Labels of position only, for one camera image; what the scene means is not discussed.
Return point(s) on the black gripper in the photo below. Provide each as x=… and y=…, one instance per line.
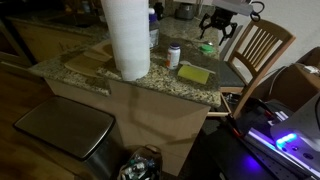
x=220, y=18

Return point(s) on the green printed jar lid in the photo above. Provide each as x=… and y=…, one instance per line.
x=206, y=48

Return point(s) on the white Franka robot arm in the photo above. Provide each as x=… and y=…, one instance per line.
x=296, y=126

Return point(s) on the clear jar with blue lid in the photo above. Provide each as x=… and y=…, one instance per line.
x=154, y=31

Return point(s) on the metal spoon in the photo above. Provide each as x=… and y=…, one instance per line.
x=204, y=42

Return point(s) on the dark metal pot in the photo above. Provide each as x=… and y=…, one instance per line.
x=185, y=11

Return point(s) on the white plastic knife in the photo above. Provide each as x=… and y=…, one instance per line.
x=196, y=66

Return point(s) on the wooden chair with grey seat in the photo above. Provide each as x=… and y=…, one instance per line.
x=260, y=50

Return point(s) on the yellow sponge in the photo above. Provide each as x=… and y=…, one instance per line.
x=193, y=74

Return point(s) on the white pill bottle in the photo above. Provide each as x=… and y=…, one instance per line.
x=173, y=57

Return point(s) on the dark bottle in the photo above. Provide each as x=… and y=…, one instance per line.
x=159, y=10

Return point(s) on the open wooden drawer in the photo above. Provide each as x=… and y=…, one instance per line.
x=226, y=106

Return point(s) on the white paper towel roll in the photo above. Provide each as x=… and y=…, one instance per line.
x=128, y=36

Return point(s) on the brown cardboard box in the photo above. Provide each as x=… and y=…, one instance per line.
x=293, y=86

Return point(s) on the white power adapter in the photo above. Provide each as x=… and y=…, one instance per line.
x=312, y=69

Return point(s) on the wooden cutting board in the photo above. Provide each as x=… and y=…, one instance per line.
x=85, y=63

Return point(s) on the bag of empty bottles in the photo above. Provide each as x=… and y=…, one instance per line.
x=141, y=165

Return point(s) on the steel pedal trash can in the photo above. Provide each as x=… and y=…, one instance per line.
x=66, y=125

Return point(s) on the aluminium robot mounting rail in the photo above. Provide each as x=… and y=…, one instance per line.
x=266, y=146

